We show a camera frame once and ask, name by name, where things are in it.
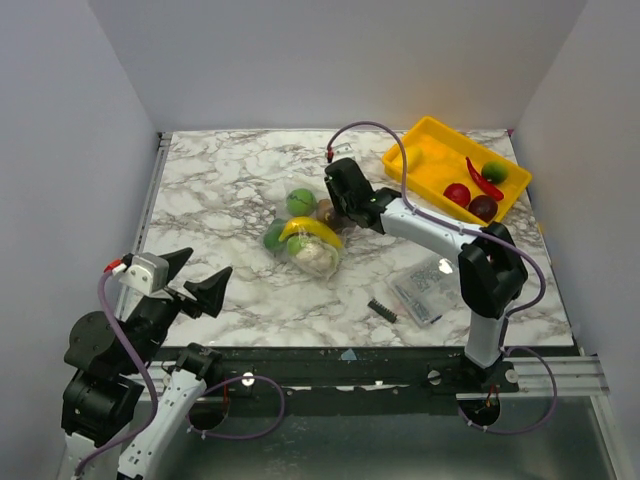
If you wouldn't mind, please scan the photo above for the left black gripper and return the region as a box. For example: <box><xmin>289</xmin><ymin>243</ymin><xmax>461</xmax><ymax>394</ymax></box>
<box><xmin>124</xmin><ymin>247</ymin><xmax>232</xmax><ymax>372</ymax></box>

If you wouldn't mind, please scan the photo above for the dark purple toy fruit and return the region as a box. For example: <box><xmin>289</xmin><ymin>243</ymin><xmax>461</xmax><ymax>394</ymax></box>
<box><xmin>323</xmin><ymin>209</ymin><xmax>354</xmax><ymax>233</ymax></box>

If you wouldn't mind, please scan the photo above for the brown toy kiwi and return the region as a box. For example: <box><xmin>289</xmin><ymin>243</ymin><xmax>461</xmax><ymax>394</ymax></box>
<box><xmin>316</xmin><ymin>199</ymin><xmax>335</xmax><ymax>223</ymax></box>

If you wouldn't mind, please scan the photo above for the green toy watermelon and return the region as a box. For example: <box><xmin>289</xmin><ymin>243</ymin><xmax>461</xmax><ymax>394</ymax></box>
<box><xmin>285</xmin><ymin>188</ymin><xmax>317</xmax><ymax>217</ymax></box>

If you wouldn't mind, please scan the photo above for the yellow toy banana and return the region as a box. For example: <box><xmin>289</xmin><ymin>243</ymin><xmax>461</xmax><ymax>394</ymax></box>
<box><xmin>278</xmin><ymin>216</ymin><xmax>344</xmax><ymax>249</ymax></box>

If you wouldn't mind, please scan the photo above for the clear zip top bag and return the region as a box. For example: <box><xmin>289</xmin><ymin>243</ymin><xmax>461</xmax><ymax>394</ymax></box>
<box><xmin>261</xmin><ymin>174</ymin><xmax>355</xmax><ymax>280</ymax></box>

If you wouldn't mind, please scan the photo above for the white toy cauliflower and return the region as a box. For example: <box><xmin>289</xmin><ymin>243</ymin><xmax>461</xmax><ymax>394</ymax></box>
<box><xmin>286</xmin><ymin>235</ymin><xmax>339</xmax><ymax>278</ymax></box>

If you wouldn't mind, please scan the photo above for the green toy bell pepper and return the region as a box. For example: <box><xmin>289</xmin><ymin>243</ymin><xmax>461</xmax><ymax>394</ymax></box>
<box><xmin>262</xmin><ymin>218</ymin><xmax>287</xmax><ymax>254</ymax></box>

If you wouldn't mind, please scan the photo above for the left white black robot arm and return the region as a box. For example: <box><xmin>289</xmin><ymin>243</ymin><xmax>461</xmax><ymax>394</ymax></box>
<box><xmin>61</xmin><ymin>247</ymin><xmax>233</xmax><ymax>479</ymax></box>

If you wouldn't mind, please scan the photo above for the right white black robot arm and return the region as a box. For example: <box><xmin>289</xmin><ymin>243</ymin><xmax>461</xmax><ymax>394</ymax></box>
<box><xmin>324</xmin><ymin>158</ymin><xmax>528</xmax><ymax>392</ymax></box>

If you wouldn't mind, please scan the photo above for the clear bag of screws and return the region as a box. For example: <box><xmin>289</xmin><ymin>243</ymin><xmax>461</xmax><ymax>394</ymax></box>
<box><xmin>389</xmin><ymin>257</ymin><xmax>462</xmax><ymax>328</ymax></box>

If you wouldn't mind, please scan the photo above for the black comb-like part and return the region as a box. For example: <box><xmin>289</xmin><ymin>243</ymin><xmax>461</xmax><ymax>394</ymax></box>
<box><xmin>367</xmin><ymin>299</ymin><xmax>397</xmax><ymax>324</ymax></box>

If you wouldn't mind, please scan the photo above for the red toy apple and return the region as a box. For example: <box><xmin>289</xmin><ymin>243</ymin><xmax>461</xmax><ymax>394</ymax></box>
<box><xmin>443</xmin><ymin>183</ymin><xmax>471</xmax><ymax>208</ymax></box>

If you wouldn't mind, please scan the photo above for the dark red toy plum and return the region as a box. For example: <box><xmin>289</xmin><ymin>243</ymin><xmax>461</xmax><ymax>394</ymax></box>
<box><xmin>468</xmin><ymin>195</ymin><xmax>498</xmax><ymax>223</ymax></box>

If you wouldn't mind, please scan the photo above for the red toy chili pepper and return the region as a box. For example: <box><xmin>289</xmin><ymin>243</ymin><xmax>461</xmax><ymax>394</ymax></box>
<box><xmin>465</xmin><ymin>157</ymin><xmax>504</xmax><ymax>202</ymax></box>

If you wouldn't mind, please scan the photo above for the green yellow toy mango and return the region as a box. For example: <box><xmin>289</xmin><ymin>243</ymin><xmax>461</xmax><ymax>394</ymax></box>
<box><xmin>481</xmin><ymin>161</ymin><xmax>509</xmax><ymax>185</ymax></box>

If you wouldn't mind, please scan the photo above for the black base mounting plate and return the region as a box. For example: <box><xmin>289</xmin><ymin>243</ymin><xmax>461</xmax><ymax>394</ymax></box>
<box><xmin>149</xmin><ymin>342</ymin><xmax>534</xmax><ymax>417</ymax></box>

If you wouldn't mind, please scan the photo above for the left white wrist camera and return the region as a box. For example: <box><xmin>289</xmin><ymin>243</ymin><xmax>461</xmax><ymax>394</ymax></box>
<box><xmin>105</xmin><ymin>252</ymin><xmax>169</xmax><ymax>298</ymax></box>

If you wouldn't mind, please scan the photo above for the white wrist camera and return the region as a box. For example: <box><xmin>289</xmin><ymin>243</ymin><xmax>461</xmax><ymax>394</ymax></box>
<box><xmin>105</xmin><ymin>252</ymin><xmax>169</xmax><ymax>298</ymax></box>
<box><xmin>326</xmin><ymin>143</ymin><xmax>354</xmax><ymax>164</ymax></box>

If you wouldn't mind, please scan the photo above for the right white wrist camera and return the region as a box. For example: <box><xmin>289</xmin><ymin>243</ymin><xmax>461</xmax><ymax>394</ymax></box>
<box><xmin>326</xmin><ymin>143</ymin><xmax>354</xmax><ymax>164</ymax></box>

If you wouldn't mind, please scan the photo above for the aluminium extrusion rail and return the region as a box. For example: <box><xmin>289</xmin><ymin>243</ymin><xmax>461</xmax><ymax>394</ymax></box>
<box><xmin>512</xmin><ymin>356</ymin><xmax>610</xmax><ymax>397</ymax></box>

